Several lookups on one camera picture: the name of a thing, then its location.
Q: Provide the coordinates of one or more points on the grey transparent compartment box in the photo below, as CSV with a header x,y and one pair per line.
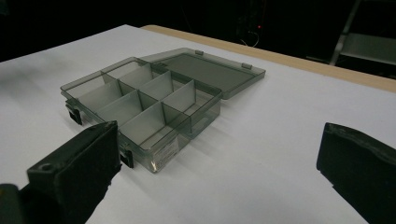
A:
x,y
149,102

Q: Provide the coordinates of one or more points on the metal stand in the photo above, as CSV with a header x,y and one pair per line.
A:
x,y
358,40

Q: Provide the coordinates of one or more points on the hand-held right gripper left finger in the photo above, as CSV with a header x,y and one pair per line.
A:
x,y
77,174

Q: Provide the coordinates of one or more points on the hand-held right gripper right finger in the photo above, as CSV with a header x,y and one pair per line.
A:
x,y
361,168

